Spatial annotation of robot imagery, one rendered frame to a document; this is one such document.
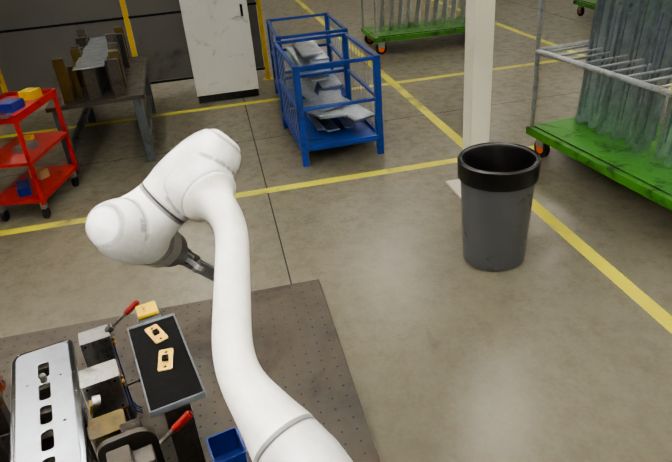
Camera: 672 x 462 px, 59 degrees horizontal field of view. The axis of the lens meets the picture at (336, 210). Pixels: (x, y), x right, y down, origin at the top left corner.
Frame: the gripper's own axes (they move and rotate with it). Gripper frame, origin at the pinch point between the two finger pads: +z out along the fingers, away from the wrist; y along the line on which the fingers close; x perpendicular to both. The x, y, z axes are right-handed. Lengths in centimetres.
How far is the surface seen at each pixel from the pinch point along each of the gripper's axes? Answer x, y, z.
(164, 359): 29.2, 4.4, 24.6
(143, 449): 42.0, -11.4, 4.8
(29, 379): 62, 43, 40
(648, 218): -175, -127, 323
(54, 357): 56, 45, 48
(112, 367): 41, 18, 30
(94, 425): 51, 8, 19
